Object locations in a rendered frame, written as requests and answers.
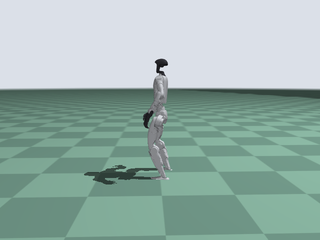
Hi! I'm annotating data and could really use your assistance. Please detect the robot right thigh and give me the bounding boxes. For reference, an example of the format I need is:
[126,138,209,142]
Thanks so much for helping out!
[155,120,167,149]

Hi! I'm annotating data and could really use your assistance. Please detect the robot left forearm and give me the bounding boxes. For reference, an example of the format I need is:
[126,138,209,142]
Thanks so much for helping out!
[147,91,161,114]

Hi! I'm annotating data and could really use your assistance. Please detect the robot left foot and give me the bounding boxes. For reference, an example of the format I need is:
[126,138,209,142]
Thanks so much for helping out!
[151,176,169,180]

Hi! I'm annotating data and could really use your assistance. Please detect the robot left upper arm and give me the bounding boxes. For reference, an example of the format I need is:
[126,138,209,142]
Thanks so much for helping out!
[155,76,164,100]

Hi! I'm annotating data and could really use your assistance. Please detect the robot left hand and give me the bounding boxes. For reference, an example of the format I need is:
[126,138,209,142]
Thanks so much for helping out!
[143,110,154,129]

